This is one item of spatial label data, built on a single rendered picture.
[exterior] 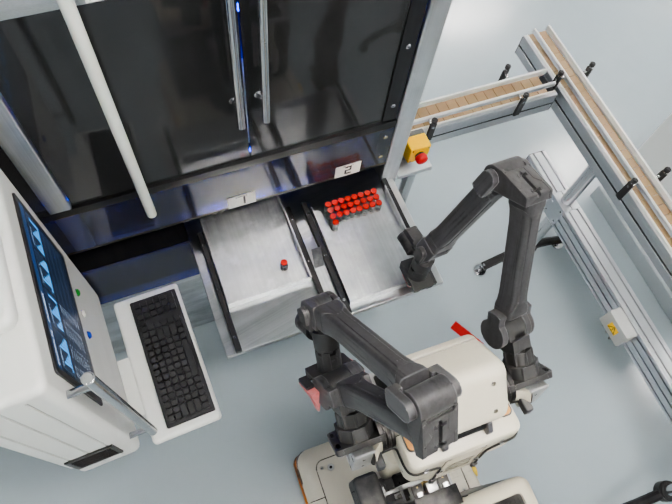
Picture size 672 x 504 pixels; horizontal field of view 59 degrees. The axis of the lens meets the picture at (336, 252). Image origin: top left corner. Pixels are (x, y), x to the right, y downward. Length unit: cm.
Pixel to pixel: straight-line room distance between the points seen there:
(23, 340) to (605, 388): 245
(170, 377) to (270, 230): 53
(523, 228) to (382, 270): 67
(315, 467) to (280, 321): 71
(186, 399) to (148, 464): 87
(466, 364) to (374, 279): 64
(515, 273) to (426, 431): 49
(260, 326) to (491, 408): 75
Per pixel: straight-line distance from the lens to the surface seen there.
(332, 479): 230
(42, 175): 152
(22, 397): 113
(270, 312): 179
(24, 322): 117
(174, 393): 181
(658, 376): 251
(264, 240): 188
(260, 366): 266
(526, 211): 128
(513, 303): 142
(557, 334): 297
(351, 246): 189
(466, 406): 130
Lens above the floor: 257
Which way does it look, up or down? 64 degrees down
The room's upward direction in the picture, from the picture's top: 11 degrees clockwise
